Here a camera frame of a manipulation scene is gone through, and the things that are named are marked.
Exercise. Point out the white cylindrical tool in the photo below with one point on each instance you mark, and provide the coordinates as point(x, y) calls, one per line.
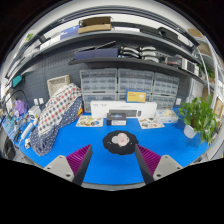
point(28, 130)

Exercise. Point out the clear plastic container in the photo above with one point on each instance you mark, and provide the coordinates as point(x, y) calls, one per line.
point(166, 116)

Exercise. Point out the purple plastic bag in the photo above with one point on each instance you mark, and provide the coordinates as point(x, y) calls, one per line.
point(20, 108)

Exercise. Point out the black round mouse pad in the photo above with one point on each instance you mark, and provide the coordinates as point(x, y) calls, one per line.
point(116, 150)

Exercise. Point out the colourful sticker sheet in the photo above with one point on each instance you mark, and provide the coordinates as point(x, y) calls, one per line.
point(150, 123)
point(89, 121)

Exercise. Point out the long white keyboard box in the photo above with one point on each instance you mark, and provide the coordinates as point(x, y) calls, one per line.
point(100, 108)

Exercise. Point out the grey pegboard panel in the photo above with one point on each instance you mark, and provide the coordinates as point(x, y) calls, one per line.
point(50, 66)

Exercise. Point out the pink computer mouse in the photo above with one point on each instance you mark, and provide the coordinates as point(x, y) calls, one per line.
point(120, 139)

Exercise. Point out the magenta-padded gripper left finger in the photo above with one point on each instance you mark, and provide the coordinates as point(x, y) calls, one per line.
point(78, 160)

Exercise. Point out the navy polka dot cloth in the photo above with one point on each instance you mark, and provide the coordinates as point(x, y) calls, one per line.
point(46, 140)

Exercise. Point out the small white camera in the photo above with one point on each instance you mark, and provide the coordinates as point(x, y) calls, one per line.
point(28, 143)

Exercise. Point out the small black box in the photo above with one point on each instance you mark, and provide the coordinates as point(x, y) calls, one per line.
point(116, 119)

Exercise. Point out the wall shelf unit with items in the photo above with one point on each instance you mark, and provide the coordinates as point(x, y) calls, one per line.
point(133, 61)

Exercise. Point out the red blue checked cloth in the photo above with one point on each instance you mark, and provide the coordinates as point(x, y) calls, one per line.
point(60, 106)

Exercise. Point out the green potted plant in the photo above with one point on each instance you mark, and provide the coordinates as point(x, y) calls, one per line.
point(198, 116)

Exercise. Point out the white boxy device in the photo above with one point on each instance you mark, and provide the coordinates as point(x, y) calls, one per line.
point(34, 112)

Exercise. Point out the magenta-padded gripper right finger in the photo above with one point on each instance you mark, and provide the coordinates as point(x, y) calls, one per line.
point(149, 160)

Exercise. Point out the yellow red toy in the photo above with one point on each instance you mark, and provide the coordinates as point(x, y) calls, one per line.
point(80, 112)

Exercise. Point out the yellow blue-edged box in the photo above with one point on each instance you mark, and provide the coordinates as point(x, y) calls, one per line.
point(136, 96)

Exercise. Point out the woven wicker basket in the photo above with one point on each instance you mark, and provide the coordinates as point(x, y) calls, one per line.
point(58, 85)

